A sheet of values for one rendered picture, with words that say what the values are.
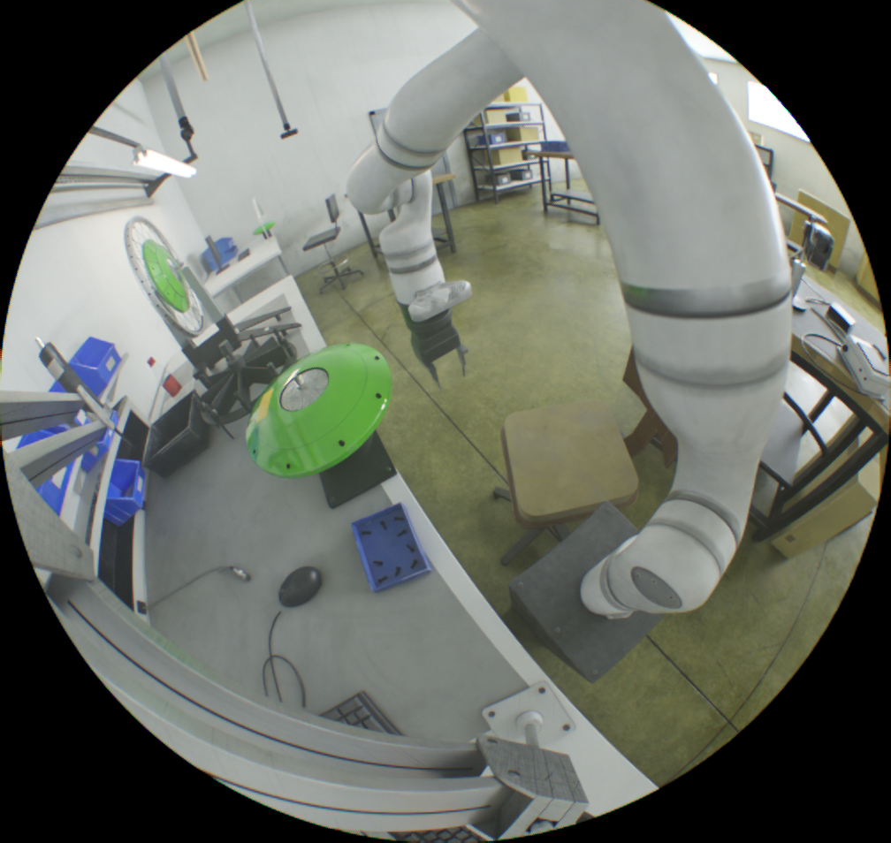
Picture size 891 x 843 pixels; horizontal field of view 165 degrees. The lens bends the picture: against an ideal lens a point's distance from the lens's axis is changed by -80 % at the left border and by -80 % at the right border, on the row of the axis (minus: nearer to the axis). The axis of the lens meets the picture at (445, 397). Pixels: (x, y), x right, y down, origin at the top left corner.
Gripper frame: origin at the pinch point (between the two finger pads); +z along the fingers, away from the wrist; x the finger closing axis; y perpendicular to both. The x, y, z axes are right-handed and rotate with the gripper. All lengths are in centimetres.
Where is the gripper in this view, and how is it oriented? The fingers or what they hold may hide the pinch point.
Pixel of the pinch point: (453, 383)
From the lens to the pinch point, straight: 55.5
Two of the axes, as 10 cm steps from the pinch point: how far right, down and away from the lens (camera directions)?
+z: 2.0, 6.5, 7.3
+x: -8.3, 5.1, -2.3
